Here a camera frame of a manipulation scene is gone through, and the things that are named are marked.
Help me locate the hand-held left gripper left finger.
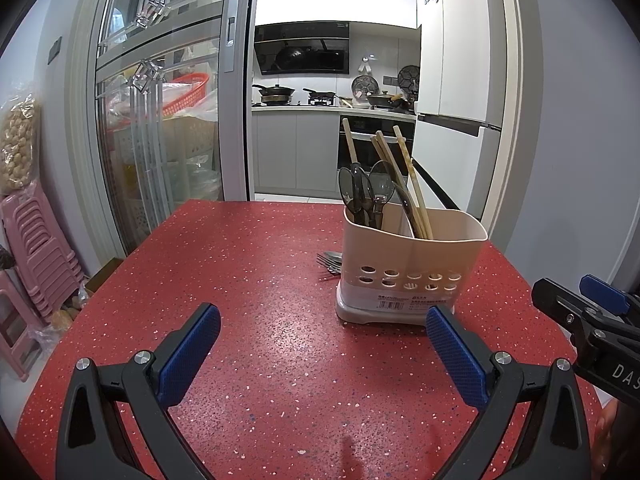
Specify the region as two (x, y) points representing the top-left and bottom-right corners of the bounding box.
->
(56, 302), (222, 480)

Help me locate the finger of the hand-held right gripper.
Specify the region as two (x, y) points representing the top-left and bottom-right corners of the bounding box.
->
(579, 274), (640, 328)
(531, 278), (608, 346)

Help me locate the cardboard box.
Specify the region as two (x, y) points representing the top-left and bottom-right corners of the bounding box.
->
(85, 257), (126, 296)

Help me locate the patterned wooden chopstick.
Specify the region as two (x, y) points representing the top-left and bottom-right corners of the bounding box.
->
(376, 131), (428, 240)

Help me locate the white refrigerator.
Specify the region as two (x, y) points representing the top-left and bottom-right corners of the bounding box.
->
(414, 0), (506, 223)

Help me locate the clear bag of nuts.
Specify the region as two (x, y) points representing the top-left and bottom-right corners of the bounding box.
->
(0, 92), (38, 196)

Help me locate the pink plastic stool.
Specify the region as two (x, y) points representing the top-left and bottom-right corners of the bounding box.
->
(0, 270), (43, 381)
(0, 192), (83, 326)

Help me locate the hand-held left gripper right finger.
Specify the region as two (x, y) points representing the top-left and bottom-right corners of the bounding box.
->
(425, 304), (592, 480)

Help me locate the person's right hand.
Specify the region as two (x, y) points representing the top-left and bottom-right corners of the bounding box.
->
(592, 397), (626, 476)

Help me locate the beige plastic cutlery holder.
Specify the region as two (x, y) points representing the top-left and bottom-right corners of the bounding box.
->
(335, 203), (489, 325)

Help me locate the grey kitchen base cabinet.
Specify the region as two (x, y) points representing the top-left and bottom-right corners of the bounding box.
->
(250, 107), (341, 196)

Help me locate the black range hood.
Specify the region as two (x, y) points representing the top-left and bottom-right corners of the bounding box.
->
(254, 22), (350, 76)

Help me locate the glass sliding door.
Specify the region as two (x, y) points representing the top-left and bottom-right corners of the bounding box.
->
(95, 0), (256, 256)

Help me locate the red plastic basket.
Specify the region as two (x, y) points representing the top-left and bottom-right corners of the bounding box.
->
(162, 72), (211, 116)

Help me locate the black wok with food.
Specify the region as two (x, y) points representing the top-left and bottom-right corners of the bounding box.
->
(367, 91), (406, 109)

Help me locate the built-in black oven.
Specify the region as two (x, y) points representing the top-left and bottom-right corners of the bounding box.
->
(337, 114), (417, 198)

